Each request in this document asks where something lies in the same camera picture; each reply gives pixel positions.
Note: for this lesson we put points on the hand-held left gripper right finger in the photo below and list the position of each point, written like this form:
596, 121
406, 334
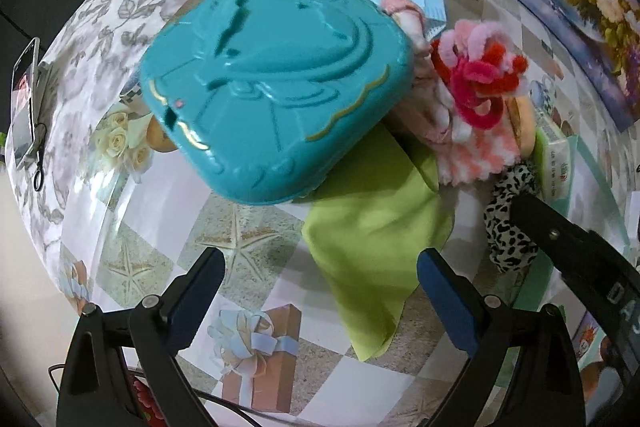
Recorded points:
450, 302

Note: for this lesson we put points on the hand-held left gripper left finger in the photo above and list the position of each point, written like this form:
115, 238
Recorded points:
195, 302

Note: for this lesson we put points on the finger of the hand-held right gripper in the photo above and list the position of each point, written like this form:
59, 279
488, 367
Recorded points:
542, 227

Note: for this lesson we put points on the leopard print scrunchie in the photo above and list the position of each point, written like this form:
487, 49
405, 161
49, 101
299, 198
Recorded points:
505, 232

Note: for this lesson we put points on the purple wipes pack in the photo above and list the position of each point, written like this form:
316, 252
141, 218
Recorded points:
590, 337

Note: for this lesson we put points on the white tray with teal rim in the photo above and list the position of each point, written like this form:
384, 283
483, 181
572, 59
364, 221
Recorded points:
592, 187

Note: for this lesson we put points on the green wipes pack with logo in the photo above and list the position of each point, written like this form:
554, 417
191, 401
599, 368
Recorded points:
552, 157

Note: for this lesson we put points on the green cloth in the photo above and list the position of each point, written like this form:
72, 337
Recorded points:
370, 247

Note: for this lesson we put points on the pink white striped towel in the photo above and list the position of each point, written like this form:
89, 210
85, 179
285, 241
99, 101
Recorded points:
467, 154

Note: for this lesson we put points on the round beige sponge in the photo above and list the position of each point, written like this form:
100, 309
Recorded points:
525, 122

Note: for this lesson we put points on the red pink pipe cleaner flower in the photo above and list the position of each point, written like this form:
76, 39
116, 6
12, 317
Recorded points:
475, 77

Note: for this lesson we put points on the teal plastic box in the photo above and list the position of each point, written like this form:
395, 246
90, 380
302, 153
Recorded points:
275, 82

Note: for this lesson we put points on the smartphone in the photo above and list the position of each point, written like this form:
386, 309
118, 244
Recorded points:
25, 117

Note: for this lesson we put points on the pink white braided band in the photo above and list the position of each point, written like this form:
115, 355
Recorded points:
400, 4

